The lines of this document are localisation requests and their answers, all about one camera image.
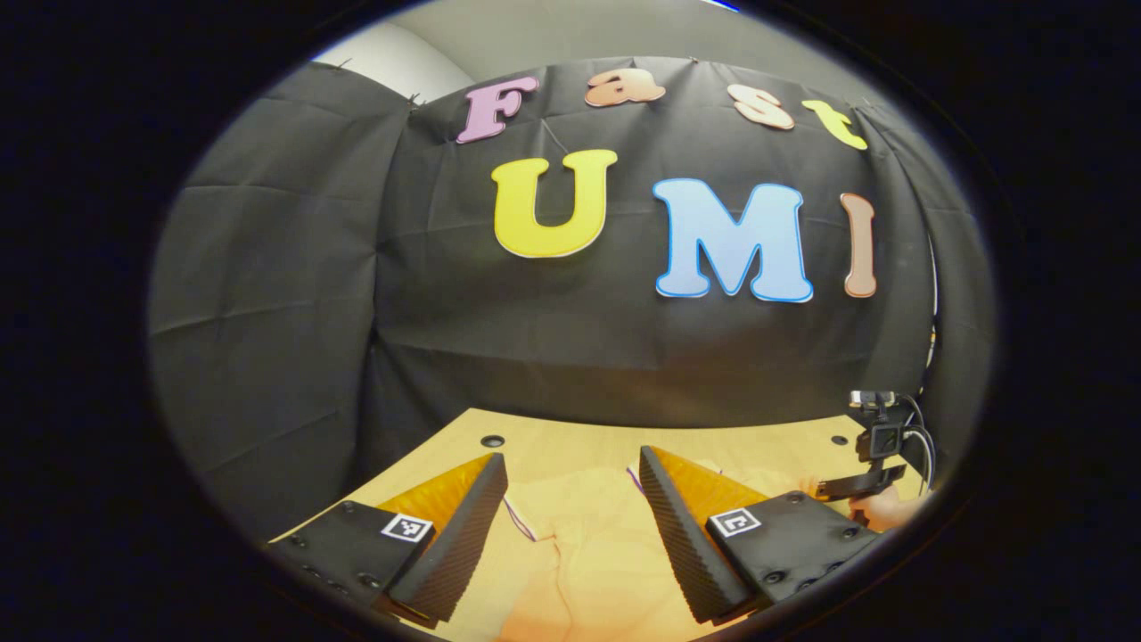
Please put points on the orange T-shirt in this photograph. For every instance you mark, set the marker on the orange T-shirt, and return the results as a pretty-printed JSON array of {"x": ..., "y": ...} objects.
[{"x": 579, "y": 553}]

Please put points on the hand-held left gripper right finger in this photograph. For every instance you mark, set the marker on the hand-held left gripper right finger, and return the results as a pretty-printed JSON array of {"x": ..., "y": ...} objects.
[{"x": 677, "y": 535}]

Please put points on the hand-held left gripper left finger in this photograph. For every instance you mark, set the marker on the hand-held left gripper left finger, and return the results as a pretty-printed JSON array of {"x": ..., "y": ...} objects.
[{"x": 463, "y": 535}]

